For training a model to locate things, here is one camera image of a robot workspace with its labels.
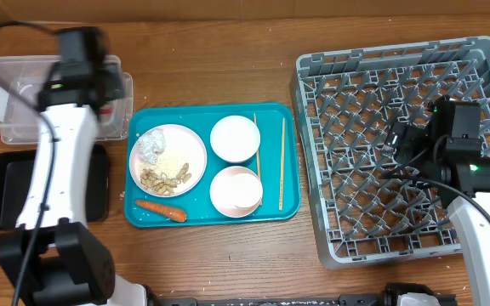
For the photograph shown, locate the teal serving tray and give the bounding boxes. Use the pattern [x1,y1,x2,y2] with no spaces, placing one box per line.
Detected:
[124,103,301,228]

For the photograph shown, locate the wooden chopstick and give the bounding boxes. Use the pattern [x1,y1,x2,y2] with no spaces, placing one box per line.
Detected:
[253,113,262,187]
[278,117,286,211]

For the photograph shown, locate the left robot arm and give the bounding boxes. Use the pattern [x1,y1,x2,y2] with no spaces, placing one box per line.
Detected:
[0,26,158,305]

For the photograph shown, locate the white bowl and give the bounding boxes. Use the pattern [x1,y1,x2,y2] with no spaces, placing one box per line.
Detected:
[210,115,258,163]

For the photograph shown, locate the clear plastic waste bin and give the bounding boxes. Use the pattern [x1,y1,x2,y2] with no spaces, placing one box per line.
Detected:
[0,55,134,145]

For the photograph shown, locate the pile of white rice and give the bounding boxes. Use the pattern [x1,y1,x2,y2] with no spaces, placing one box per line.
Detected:
[154,152,188,178]

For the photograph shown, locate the right wooden chopstick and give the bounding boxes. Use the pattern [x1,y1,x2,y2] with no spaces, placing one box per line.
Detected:
[278,117,286,211]

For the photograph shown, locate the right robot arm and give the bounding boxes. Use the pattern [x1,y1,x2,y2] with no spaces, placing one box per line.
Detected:
[380,95,490,305]

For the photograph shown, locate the left wooden chopstick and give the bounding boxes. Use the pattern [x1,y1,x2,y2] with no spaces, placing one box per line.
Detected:
[253,113,262,187]

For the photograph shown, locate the pile of peanuts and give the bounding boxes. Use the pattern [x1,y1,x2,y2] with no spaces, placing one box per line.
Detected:
[140,163,191,196]

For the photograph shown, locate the pink bowl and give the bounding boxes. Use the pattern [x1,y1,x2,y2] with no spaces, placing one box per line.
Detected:
[209,166,263,218]

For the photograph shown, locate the red snack wrapper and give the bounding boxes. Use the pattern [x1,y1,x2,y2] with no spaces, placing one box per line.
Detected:
[100,106,113,115]

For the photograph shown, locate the black plastic tray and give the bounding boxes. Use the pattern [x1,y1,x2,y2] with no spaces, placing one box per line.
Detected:
[0,144,110,230]

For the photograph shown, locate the small white cup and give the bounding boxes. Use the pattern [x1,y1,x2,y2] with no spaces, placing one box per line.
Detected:
[227,173,263,209]

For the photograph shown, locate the orange carrot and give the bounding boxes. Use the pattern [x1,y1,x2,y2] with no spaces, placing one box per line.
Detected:
[135,200,187,223]

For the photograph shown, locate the white round plate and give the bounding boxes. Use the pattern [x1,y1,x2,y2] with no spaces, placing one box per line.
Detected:
[128,124,208,198]

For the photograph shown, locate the grey dishwasher rack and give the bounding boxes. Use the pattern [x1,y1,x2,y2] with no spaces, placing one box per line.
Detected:
[290,36,490,269]

